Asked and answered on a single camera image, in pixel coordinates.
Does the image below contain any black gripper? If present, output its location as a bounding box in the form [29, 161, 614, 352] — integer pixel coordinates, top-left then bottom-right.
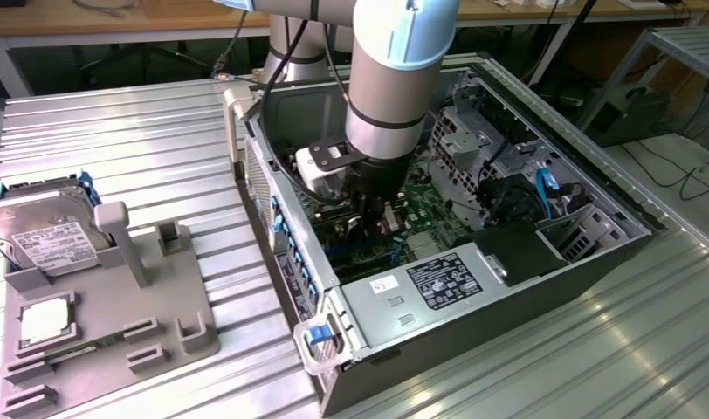
[343, 155, 412, 209]

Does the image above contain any black graphics card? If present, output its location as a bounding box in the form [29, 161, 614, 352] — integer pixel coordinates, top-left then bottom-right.
[324, 201, 403, 245]

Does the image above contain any green motherboard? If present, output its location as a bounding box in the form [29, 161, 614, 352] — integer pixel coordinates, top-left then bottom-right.
[280, 139, 489, 285]

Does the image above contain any perforated metal drive cage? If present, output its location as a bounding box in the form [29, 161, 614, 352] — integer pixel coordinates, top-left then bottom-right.
[427, 106, 511, 219]

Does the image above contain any silver chipset heatsink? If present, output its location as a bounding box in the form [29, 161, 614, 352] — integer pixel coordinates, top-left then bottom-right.
[404, 233, 445, 258]

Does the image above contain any black expansion slot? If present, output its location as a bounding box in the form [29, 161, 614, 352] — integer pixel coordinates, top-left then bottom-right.
[332, 256, 393, 283]

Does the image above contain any blue expansion card retainer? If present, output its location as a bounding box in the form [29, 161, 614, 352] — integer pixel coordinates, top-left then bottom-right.
[268, 196, 319, 309]

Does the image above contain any black plastic shroud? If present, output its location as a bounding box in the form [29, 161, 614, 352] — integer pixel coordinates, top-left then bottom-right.
[449, 222, 568, 289]

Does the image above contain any grey power supply unit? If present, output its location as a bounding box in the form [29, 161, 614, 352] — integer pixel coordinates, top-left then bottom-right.
[336, 244, 511, 355]

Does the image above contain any open black PC case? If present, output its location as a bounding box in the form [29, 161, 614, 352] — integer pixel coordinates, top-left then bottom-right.
[223, 60, 667, 418]

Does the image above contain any metal disk bay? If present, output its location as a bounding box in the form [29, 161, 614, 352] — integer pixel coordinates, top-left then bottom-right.
[533, 204, 630, 264]

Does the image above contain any black box on floor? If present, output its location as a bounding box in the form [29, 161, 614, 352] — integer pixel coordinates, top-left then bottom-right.
[586, 86, 671, 148]

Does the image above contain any black chair base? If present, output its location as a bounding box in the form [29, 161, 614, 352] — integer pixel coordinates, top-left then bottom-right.
[77, 41, 211, 85]

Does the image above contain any blue plastic disk carrier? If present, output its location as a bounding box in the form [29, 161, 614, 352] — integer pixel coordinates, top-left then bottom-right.
[0, 168, 105, 207]

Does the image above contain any grey parts rack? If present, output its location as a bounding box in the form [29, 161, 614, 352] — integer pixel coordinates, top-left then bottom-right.
[0, 201, 223, 419]

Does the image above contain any silver hard disk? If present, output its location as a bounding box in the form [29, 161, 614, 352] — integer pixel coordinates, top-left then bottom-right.
[0, 185, 115, 277]

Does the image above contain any long wooden desk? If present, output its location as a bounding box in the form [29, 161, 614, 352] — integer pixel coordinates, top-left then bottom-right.
[0, 0, 709, 37]

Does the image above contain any small metal slat table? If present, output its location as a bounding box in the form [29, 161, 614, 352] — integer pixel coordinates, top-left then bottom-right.
[580, 24, 709, 132]

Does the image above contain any green RAM stick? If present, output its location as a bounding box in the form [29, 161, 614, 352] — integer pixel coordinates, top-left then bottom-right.
[41, 333, 128, 363]

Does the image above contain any silver CPU chip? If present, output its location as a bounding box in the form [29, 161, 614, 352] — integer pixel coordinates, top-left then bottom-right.
[20, 300, 76, 345]

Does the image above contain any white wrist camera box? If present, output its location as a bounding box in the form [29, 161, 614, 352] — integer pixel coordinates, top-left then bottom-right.
[293, 137, 356, 196]

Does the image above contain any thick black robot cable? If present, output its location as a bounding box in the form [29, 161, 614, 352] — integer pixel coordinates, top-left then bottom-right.
[259, 0, 359, 206]

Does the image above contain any black power wire bundle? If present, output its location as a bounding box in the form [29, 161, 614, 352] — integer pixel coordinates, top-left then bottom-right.
[473, 174, 545, 230]

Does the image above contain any blue SATA wire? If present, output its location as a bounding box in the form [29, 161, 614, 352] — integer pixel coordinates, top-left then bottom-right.
[532, 168, 560, 220]

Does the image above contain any beige case handle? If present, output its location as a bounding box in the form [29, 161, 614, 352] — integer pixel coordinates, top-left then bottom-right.
[221, 88, 257, 166]

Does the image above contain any thin cable with metal connector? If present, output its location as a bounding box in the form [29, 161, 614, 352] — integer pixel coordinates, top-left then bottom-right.
[211, 10, 252, 84]

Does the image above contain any clear plastic case handle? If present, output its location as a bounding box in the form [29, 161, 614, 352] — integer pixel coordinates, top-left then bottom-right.
[291, 318, 347, 379]

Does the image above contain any black cable on white table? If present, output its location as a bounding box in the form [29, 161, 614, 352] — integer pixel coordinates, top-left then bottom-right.
[620, 142, 709, 203]

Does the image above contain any thin grey coiled cable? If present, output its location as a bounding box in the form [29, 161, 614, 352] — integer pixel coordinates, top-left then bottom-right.
[72, 0, 140, 19]

